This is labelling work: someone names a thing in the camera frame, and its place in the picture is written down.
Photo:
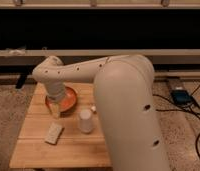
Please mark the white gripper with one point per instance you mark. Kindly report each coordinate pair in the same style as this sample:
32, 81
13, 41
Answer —
55, 108

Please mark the white ceramic cup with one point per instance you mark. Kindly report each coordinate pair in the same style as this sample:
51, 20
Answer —
86, 121

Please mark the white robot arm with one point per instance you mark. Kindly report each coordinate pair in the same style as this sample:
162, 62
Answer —
122, 91

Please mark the orange bowl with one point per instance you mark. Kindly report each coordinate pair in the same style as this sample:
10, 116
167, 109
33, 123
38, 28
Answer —
66, 103

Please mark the white packet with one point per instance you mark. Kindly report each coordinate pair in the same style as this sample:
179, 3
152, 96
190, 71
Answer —
93, 108

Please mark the wooden table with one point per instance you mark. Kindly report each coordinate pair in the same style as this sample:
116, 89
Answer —
73, 150

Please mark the wooden rail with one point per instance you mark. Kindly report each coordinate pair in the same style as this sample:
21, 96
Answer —
158, 56

